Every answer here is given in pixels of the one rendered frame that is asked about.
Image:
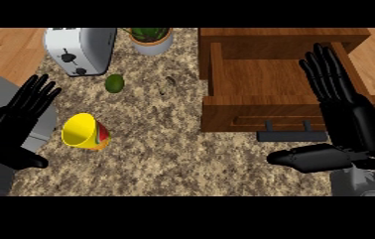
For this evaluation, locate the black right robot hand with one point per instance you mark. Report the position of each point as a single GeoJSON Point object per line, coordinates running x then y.
{"type": "Point", "coordinates": [349, 117]}

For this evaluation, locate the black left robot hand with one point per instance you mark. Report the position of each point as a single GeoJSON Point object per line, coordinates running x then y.
{"type": "Point", "coordinates": [23, 107]}

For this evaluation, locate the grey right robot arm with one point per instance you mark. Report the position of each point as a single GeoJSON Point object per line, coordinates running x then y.
{"type": "Point", "coordinates": [354, 181]}

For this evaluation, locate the yellow cup with red print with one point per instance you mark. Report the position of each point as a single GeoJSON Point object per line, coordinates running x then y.
{"type": "Point", "coordinates": [85, 131]}

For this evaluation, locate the open wooden drawer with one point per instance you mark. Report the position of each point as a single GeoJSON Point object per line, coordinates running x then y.
{"type": "Point", "coordinates": [267, 94]}

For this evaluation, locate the green avocado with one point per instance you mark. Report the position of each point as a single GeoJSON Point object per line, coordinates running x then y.
{"type": "Point", "coordinates": [115, 83]}

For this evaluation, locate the silver toaster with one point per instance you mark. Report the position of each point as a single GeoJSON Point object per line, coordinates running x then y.
{"type": "Point", "coordinates": [81, 49]}

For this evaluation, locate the wooden cabinet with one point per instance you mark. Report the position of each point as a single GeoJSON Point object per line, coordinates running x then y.
{"type": "Point", "coordinates": [283, 41]}

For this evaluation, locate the potted green plant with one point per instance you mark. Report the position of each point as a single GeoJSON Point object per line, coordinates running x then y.
{"type": "Point", "coordinates": [150, 39]}

